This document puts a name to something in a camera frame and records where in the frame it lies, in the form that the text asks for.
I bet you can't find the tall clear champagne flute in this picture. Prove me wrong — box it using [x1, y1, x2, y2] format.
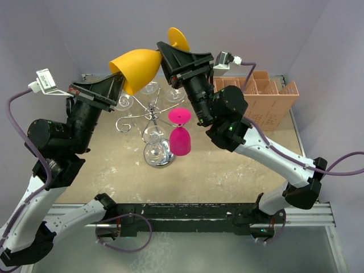
[164, 88, 185, 103]

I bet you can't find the pink plastic goblet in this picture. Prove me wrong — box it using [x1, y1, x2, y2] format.
[168, 107, 192, 156]

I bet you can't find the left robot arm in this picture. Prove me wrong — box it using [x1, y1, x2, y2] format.
[1, 69, 125, 272]

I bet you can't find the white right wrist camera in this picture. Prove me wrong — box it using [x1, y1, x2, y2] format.
[213, 51, 242, 77]

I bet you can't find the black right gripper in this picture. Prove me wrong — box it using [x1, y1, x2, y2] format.
[155, 43, 213, 126]

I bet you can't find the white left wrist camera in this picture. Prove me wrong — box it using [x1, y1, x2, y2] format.
[28, 68, 72, 97]

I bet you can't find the yellow plastic goblet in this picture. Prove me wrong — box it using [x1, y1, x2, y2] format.
[109, 27, 191, 96]

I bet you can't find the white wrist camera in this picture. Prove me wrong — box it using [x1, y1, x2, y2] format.
[28, 68, 72, 97]
[213, 51, 242, 77]

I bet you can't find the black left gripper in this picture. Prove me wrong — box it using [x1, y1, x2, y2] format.
[68, 70, 127, 153]

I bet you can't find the short clear wine glass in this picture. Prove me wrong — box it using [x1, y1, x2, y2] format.
[140, 81, 160, 94]

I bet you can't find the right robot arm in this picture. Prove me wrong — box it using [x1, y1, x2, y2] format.
[157, 42, 327, 222]

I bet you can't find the peach plastic organizer box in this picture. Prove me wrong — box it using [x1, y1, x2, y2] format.
[213, 70, 300, 133]

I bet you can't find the chrome wine glass rack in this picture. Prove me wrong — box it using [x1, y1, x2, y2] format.
[115, 84, 184, 167]

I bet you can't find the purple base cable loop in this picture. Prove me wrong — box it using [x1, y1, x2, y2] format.
[95, 214, 154, 253]

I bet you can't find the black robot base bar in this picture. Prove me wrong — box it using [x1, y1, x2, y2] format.
[111, 203, 275, 238]

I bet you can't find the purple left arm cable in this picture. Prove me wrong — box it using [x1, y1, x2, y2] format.
[0, 88, 52, 251]

